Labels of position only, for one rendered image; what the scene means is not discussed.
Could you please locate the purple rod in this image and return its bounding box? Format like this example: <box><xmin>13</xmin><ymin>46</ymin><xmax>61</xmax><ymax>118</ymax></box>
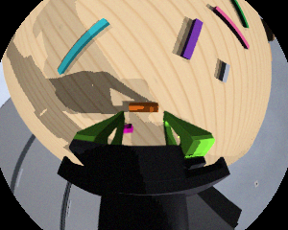
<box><xmin>180</xmin><ymin>18</ymin><xmax>203</xmax><ymax>59</ymax></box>

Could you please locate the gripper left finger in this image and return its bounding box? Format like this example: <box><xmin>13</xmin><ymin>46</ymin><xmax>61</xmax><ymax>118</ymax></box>
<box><xmin>73</xmin><ymin>110</ymin><xmax>125</xmax><ymax>145</ymax></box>

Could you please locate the pink rod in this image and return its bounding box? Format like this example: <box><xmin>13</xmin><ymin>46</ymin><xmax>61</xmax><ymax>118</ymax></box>
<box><xmin>213</xmin><ymin>6</ymin><xmax>250</xmax><ymax>50</ymax></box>

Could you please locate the green rod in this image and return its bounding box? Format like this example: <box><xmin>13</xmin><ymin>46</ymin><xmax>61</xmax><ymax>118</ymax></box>
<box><xmin>231</xmin><ymin>0</ymin><xmax>249</xmax><ymax>28</ymax></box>

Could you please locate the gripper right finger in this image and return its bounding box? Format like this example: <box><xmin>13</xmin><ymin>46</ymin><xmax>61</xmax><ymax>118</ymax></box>
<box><xmin>163</xmin><ymin>111</ymin><xmax>215</xmax><ymax>160</ymax></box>

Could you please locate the orange rod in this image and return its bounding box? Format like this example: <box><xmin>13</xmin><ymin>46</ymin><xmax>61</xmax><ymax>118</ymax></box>
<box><xmin>129</xmin><ymin>103</ymin><xmax>158</xmax><ymax>112</ymax></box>

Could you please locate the grey rod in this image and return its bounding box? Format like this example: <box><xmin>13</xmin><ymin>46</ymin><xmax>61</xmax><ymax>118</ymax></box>
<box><xmin>219</xmin><ymin>62</ymin><xmax>230</xmax><ymax>83</ymax></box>

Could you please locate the turquoise rod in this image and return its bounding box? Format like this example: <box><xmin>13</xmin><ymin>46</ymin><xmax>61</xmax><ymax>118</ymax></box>
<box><xmin>58</xmin><ymin>18</ymin><xmax>110</xmax><ymax>75</ymax></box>

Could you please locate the small magenta block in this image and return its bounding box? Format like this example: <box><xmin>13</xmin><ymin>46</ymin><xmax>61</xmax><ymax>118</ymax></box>
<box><xmin>124</xmin><ymin>125</ymin><xmax>133</xmax><ymax>133</ymax></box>

